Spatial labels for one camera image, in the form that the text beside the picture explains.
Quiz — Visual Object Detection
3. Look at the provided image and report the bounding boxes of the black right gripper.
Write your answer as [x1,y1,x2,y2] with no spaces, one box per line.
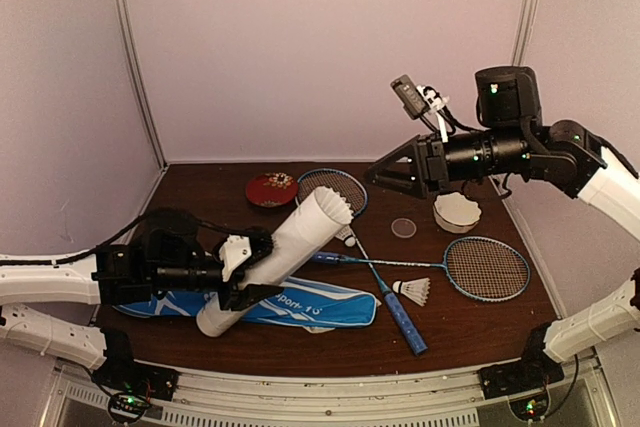
[362,125,531,201]

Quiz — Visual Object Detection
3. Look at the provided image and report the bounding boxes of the clear plastic tube lid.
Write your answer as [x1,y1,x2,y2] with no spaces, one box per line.
[391,218,417,239]

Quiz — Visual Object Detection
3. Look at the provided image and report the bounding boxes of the white shuttlecock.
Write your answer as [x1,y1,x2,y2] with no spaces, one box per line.
[335,226,356,247]
[392,277,431,307]

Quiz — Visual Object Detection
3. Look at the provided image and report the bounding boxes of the white shuttlecock tube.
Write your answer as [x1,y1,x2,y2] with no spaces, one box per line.
[195,185,354,338]

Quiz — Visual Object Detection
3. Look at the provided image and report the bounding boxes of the white shuttlecock front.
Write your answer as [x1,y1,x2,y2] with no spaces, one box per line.
[392,277,431,307]

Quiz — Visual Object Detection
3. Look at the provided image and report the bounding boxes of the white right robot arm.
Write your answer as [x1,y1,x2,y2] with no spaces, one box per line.
[365,66,639,254]

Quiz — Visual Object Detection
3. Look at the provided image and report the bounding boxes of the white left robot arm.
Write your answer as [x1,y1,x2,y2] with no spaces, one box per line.
[1,229,282,391]

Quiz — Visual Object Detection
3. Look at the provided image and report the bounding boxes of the white scalloped bowl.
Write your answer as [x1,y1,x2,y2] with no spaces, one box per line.
[433,192,482,234]

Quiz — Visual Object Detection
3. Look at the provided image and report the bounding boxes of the blue racket bag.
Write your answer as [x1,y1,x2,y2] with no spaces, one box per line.
[114,277,380,333]

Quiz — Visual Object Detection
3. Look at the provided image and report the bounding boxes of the blue racket near dish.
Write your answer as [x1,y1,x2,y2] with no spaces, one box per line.
[296,168,428,356]

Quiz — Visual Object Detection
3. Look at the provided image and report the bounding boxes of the red floral dish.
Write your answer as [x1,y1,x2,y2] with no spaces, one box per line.
[245,172,299,208]

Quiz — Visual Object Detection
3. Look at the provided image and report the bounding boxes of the blue racket on right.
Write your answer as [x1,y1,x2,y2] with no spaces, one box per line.
[311,236,531,302]

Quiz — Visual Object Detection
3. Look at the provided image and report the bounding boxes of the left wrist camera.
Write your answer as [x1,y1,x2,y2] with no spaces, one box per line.
[141,211,201,268]

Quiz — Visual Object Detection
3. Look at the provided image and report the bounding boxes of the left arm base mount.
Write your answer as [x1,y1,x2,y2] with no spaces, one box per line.
[89,361,179,424]

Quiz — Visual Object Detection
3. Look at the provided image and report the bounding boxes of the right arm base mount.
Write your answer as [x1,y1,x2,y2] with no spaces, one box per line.
[478,360,564,423]

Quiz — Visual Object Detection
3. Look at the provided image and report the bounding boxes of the right aluminium frame post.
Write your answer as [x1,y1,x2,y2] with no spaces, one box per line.
[511,0,539,66]

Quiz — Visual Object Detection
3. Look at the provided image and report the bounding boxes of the aluminium frame post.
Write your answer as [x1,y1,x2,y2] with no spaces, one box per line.
[114,0,168,170]
[511,0,539,66]

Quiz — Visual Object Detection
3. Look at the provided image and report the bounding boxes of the aluminium front rail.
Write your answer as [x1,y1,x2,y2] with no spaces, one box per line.
[36,351,622,426]

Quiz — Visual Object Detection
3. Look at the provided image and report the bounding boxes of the left aluminium frame post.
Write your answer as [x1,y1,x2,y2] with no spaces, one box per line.
[114,0,168,170]

